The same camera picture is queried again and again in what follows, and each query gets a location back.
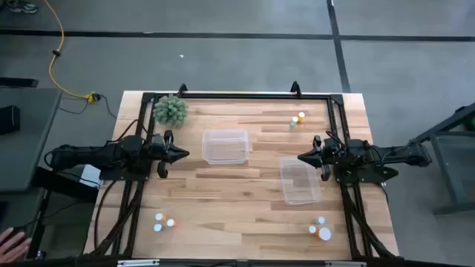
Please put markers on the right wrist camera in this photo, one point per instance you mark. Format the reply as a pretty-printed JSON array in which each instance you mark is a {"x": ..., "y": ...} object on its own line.
[{"x": 329, "y": 143}]

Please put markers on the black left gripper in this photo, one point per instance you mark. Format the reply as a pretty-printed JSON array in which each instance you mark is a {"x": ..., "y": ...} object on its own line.
[{"x": 163, "y": 152}]

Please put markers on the green artificial potted plant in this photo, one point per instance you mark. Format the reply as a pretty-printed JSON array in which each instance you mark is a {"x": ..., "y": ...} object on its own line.
[{"x": 170, "y": 110}]

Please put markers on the grey metal table frame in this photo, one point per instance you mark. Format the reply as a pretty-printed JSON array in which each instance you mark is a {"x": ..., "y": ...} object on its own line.
[{"x": 438, "y": 128}]

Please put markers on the pale yellow pill bottle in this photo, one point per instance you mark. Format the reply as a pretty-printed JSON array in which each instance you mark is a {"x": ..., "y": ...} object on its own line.
[{"x": 159, "y": 216}]

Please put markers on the large orange pill bottle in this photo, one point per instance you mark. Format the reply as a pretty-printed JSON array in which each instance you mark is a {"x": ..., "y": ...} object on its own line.
[{"x": 324, "y": 234}]

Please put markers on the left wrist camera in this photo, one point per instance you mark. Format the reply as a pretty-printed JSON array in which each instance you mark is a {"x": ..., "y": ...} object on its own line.
[{"x": 157, "y": 139}]

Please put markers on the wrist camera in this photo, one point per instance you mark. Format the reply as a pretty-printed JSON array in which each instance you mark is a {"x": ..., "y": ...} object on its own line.
[
  {"x": 329, "y": 143},
  {"x": 157, "y": 139}
]

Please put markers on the orange pill bottle white cap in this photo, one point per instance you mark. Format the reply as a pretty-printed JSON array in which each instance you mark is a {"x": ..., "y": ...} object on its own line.
[{"x": 301, "y": 115}]

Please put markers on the person's shoe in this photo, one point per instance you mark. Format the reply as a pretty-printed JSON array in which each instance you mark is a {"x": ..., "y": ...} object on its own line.
[{"x": 22, "y": 6}]

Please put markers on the green pill bottle white cap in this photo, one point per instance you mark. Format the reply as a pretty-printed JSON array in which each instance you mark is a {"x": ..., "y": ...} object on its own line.
[
  {"x": 294, "y": 119},
  {"x": 321, "y": 220}
]

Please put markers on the clear plastic bin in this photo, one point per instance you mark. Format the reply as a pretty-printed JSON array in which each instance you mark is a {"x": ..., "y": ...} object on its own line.
[
  {"x": 300, "y": 181},
  {"x": 225, "y": 146}
]

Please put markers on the yellow pill bottle white cap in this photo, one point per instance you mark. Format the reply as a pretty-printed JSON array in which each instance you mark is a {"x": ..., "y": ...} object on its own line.
[{"x": 312, "y": 229}]

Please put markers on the person's hand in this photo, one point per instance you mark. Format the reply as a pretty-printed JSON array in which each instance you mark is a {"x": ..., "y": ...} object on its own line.
[{"x": 13, "y": 245}]

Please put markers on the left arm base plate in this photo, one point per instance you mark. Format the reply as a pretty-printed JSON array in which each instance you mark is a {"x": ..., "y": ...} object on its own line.
[{"x": 122, "y": 177}]

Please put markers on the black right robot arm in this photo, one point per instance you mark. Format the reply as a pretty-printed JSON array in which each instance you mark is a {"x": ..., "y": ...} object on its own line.
[{"x": 386, "y": 154}]

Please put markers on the black box on desk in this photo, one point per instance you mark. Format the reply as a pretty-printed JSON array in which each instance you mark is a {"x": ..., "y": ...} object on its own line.
[{"x": 9, "y": 119}]

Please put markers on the black flat bar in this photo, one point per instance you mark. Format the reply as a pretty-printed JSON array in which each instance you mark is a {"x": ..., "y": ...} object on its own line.
[{"x": 18, "y": 82}]

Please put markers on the pink pill bottle white cap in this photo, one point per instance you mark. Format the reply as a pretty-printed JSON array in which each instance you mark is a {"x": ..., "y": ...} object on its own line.
[{"x": 157, "y": 227}]

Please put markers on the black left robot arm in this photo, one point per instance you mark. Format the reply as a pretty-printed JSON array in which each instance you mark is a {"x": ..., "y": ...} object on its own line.
[{"x": 92, "y": 155}]

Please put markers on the white power box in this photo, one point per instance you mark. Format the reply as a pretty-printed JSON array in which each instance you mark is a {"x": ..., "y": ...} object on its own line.
[{"x": 90, "y": 175}]

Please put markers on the silver bracket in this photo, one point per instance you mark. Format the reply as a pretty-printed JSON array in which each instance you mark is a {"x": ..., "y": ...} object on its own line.
[
  {"x": 345, "y": 264},
  {"x": 138, "y": 263}
]

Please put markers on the black rig crossbar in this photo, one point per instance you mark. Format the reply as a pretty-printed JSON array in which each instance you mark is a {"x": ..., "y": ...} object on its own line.
[{"x": 185, "y": 264}]

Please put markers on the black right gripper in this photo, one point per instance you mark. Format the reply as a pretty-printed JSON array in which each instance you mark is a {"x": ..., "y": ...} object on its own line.
[{"x": 326, "y": 155}]

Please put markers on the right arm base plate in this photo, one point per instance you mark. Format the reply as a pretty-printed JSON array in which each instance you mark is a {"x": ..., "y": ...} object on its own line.
[{"x": 367, "y": 176}]

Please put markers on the black desk panel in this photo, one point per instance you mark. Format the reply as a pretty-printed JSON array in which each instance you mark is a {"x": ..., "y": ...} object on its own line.
[{"x": 63, "y": 185}]

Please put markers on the grey desk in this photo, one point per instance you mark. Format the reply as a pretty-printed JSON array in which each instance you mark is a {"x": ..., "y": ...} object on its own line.
[{"x": 26, "y": 148}]

